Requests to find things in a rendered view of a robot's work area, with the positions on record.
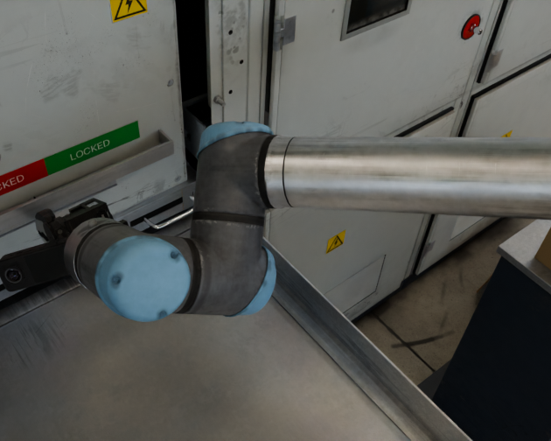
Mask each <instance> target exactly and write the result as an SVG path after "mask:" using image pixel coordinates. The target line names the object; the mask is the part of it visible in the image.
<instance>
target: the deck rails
mask: <svg viewBox="0 0 551 441"><path fill-rule="evenodd" d="M262 246H265V247H266V248H267V249H268V250H269V251H270V252H271V254H272V255H273V257H274V259H275V269H276V280H275V288H274V290H273V293H272V295H271V296H272V297H273V298H274V299H275V301H276V302H277V303H278V304H279V305H280V306H281V307H282V308H283V309H284V310H285V311H286V312H287V313H288V314H289V315H290V316H291V317H292V318H293V319H294V320H295V321H296V322H297V323H298V324H299V325H300V326H301V327H302V328H303V329H304V330H305V331H306V332H307V333H308V334H309V335H310V336H311V337H312V338H313V339H314V340H315V341H316V343H317V344H318V345H319V346H320V347H321V348H322V349H323V350H324V351H325V352H326V353H327V354H328V355H329V356H330V357H331V358H332V359H333V360H334V361H335V362H336V363H337V365H338V366H339V367H340V368H341V369H342V370H343V371H344V372H345V373H346V374H347V375H348V376H349V377H350V378H351V379H352V380H353V381H354V382H355V383H356V384H357V386H358V387H359V388H360V389H361V390H362V391H363V392H364V393H365V394H366V395H367V396H368V397H369V398H370V399H371V400H372V401H373V402H374V403H375V404H376V405H377V407H378V408H379V409H380V410H381V411H382V412H383V413H384V414H385V415H386V416H387V417H388V418H389V419H390V420H391V421H392V422H393V423H394V424H395V425H396V426H397V428H398V429H399V430H400V431H401V432H402V433H403V434H404V435H405V436H406V437H407V438H408V439H409V440H410V441H472V440H471V439H470V438H469V437H468V436H467V435H466V434H465V433H464V432H463V431H462V430H461V429H460V428H459V427H458V426H457V425H456V424H455V423H454V422H453V421H452V420H451V419H450V418H449V417H448V416H447V415H446V414H445V413H444V412H443V411H441V410H440V409H439V408H438V407H437V406H436V405H435V404H434V403H433V402H432V401H431V400H430V399H429V398H428V397H427V396H426V395H425V394H424V393H423V392H422V391H421V390H420V389H419V388H418V387H417V386H416V385H415V384H414V383H413V382H412V381H411V380H410V379H409V378H408V377H407V376H406V375H405V374H403V373H402V371H400V369H399V368H398V367H396V366H395V364H394V363H393V362H392V361H391V360H389V359H388V357H387V356H386V355H385V354H384V353H383V352H381V350H380V349H379V348H378V347H377V346H376V345H374V343H373V342H372V341H370V340H369V339H368V338H367V337H366V336H365V335H364V334H363V333H362V332H361V331H360V330H359V329H358V328H357V327H356V326H355V325H354V324H353V323H352V322H351V321H350V320H349V319H348V318H347V317H346V316H345V315H344V314H343V313H342V312H341V311H340V310H339V309H338V308H337V307H336V306H334V305H333V304H332V303H331V302H330V301H329V300H328V299H327V298H326V297H325V296H324V295H323V294H322V293H321V292H320V291H319V290H318V289H317V288H316V287H315V286H314V285H313V284H312V283H311V282H310V281H309V280H308V279H307V278H306V277H305V276H304V275H303V274H302V273H301V272H300V271H298V270H297V269H296V268H295V267H294V266H293V265H292V264H291V263H290V262H289V261H288V260H287V259H286V258H285V257H284V256H283V255H282V254H281V253H280V252H279V251H278V250H277V249H276V248H275V247H274V246H273V245H272V244H271V243H270V242H269V241H268V240H267V239H266V238H265V237H264V236H263V238H262Z"/></svg>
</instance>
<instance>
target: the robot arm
mask: <svg viewBox="0 0 551 441"><path fill-rule="evenodd" d="M197 160H198V166H197V176H196V185H195V193H194V203H193V212H192V223H191V232H190V238H183V237H177V236H168V235H161V234H147V233H144V232H141V231H139V230H136V229H134V228H132V227H130V226H129V224H128V222H127V221H126V220H120V221H116V220H114V218H113V216H112V214H111V213H110V212H109V209H108V205H107V203H106V202H103V201H101V200H98V199H95V198H92V199H89V200H87V201H85V202H83V203H81V204H79V205H78V206H75V207H70V208H68V209H65V210H63V211H60V212H58V213H53V212H52V210H51V209H48V208H47V209H44V210H42V211H40V212H38V213H36V216H35V218H36V220H35V223H36V229H37V231H38V234H39V236H40V237H41V239H42V240H43V242H44V243H43V244H40V245H37V246H34V247H30V248H26V249H22V250H19V251H16V252H13V253H9V254H7V255H4V256H3V257H2V258H1V259H0V278H1V280H2V282H3V285H4V287H5V289H6V290H7V291H18V290H22V289H24V288H28V287H31V286H34V285H37V284H42V283H46V282H49V281H52V280H55V279H59V278H62V277H67V276H72V278H73V279H74V280H75V281H77V282H78V283H79V284H81V285H82V286H83V287H84V288H86V289H88V290H89V291H91V292H92V293H94V294H95V296H97V297H98V298H99V299H101V300H102V301H103V303H104V304H105V305H106V306H107V307H108V308H109V309H110V310H111V311H113V312H115V313H116V314H118V315H120V316H122V317H124V318H126V319H132V320H135V321H139V322H151V321H156V320H159V319H163V318H165V317H166V316H168V315H170V314H171V313H176V314H201V315H223V316H225V317H235V316H240V315H251V314H254V313H257V312H258V311H259V310H261V309H262V308H263V307H264V306H265V304H266V303H267V302H268V301H269V299H270V297H271V295H272V293H273V290H274V288H275V284H276V262H275V259H274V257H273V255H272V254H271V252H270V251H269V250H268V249H267V248H266V247H265V246H262V238H263V228H264V220H265V211H266V208H278V209H281V208H284V207H296V208H316V209H334V210H353V211H372V212H390V213H409V214H446V215H464V216H483V217H502V218H521V219H539V220H551V137H364V136H283V135H274V133H273V131H272V130H271V128H270V127H268V126H266V125H264V124H261V123H258V122H236V121H231V122H218V123H215V124H213V125H210V126H209V127H207V128H206V129H205V130H204V131H203V132H202V134H201V138H200V144H199V151H198V153H197ZM93 202H97V203H98V204H96V205H93V206H91V207H89V206H87V205H89V204H91V203H93Z"/></svg>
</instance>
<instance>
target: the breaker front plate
mask: <svg viewBox="0 0 551 441"><path fill-rule="evenodd" d="M146 1H147V10H148V12H145V13H142V14H139V15H136V16H134V17H128V18H125V19H123V20H120V21H117V22H114V23H113V18H112V11H111V5H110V0H0V176H1V175H4V174H5V173H8V172H12V171H14V170H16V169H18V168H21V167H23V166H26V165H29V164H31V163H34V162H36V161H39V160H40V159H43V158H47V157H49V156H51V155H53V154H55V153H58V152H60V151H63V150H66V149H68V148H71V147H73V146H75V145H77V144H81V143H84V142H86V141H88V140H90V139H93V138H95V137H98V136H101V135H103V134H106V133H108V132H110V131H112V130H116V129H119V128H121V127H123V126H125V125H127V124H130V123H133V122H135V121H138V127H139V134H140V137H139V138H137V139H135V140H133V141H131V142H128V143H125V144H123V145H121V146H118V147H116V148H114V149H112V150H108V151H106V152H103V153H102V154H100V155H97V156H95V157H91V158H90V159H87V160H85V161H82V162H80V163H78V164H75V165H72V166H70V167H68V168H66V169H64V170H61V171H58V172H55V173H54V174H52V175H49V176H47V177H44V178H42V179H39V180H37V181H34V182H32V183H30V184H28V185H24V186H22V187H20V188H18V189H16V190H13V191H11V192H7V193H6V194H3V195H1V196H0V213H3V212H5V211H7V210H10V209H12V208H13V207H17V206H19V205H22V204H24V203H25V202H28V201H30V200H33V198H34V196H35V197H36V198H37V197H39V196H42V195H44V194H46V193H49V192H51V191H54V190H56V189H58V188H61V187H62V186H66V185H68V184H70V183H73V182H74V181H76V180H79V179H82V178H85V177H86V176H88V175H91V174H93V173H95V172H98V171H100V170H102V169H105V168H107V167H109V166H111V165H114V164H117V163H119V162H121V161H123V160H125V159H127V158H131V157H133V156H135V155H137V154H139V153H142V152H144V151H147V150H149V149H151V148H154V147H156V146H158V145H160V144H161V143H160V141H159V133H158V130H159V129H161V130H162V131H163V132H164V133H165V134H166V135H167V136H169V137H170V138H171V140H173V143H174V154H172V155H170V156H168V157H165V158H163V159H161V160H159V161H156V162H155V163H153V164H149V165H147V166H145V167H144V168H141V169H139V170H137V171H133V172H131V173H130V174H128V175H125V176H123V177H121V178H118V179H116V180H114V181H111V182H109V183H107V184H106V185H102V186H100V187H98V188H95V189H94V190H92V191H90V192H86V193H84V194H82V195H80V196H78V197H76V198H74V199H70V200H69V201H67V202H64V203H62V204H60V205H58V206H55V207H53V208H51V210H52V212H53V213H54V214H55V213H58V212H60V211H63V210H65V209H68V208H70V207H76V206H78V205H79V204H81V203H83V202H85V201H87V200H90V199H92V198H95V199H98V200H101V201H103V202H106V203H107V205H108V209H109V212H110V213H111V214H112V215H114V214H118V213H120V212H121V211H123V210H125V209H127V208H129V207H132V206H134V205H136V204H138V203H140V202H142V201H144V200H146V199H149V198H151V197H153V196H155V195H157V194H159V193H161V192H164V191H166V190H168V189H170V188H172V187H173V186H176V185H178V184H181V183H183V182H185V181H186V176H185V152H184V139H183V127H182V114H181V101H180V88H179V76H178V51H177V38H176V26H175V12H174V0H146ZM35 216H36V215H35ZM35 216H32V217H31V218H29V219H27V220H23V221H21V222H19V223H17V224H15V225H13V226H11V227H7V228H6V229H3V230H1V231H0V259H1V258H2V257H3V256H4V255H7V254H9V253H13V252H16V251H19V250H22V249H27V248H30V247H34V246H37V245H40V244H43V243H44V242H43V240H42V239H41V237H40V236H39V234H38V231H37V229H36V223H35V220H36V218H35Z"/></svg>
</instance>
